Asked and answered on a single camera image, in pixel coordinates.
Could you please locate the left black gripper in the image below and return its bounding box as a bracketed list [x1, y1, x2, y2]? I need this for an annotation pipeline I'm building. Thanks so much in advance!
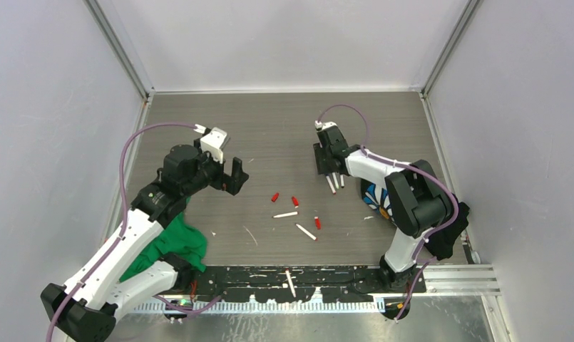
[182, 139, 247, 198]

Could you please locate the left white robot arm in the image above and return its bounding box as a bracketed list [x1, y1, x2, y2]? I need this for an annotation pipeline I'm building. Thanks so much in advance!
[41, 145, 250, 341]

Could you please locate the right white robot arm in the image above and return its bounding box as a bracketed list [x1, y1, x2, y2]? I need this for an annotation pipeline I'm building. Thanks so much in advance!
[313, 121, 458, 293]

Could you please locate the green cloth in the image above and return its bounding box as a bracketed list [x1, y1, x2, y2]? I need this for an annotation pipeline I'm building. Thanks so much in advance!
[119, 212, 207, 282]

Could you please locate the black daisy cloth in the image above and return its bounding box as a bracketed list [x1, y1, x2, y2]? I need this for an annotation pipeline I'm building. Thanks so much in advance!
[360, 184, 471, 261]

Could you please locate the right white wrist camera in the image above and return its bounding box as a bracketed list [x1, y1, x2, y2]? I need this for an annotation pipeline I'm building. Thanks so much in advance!
[314, 120, 337, 133]

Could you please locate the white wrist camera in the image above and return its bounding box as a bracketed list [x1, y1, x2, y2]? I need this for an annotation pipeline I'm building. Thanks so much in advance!
[314, 120, 337, 133]
[194, 124, 230, 164]

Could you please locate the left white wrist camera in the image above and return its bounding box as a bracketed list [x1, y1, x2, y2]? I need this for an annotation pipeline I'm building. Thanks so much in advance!
[194, 124, 230, 164]

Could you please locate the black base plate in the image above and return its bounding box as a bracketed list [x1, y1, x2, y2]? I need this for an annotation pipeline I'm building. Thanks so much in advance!
[162, 265, 417, 304]

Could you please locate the slotted cable duct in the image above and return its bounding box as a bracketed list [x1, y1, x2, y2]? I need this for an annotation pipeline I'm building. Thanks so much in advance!
[131, 299, 384, 314]

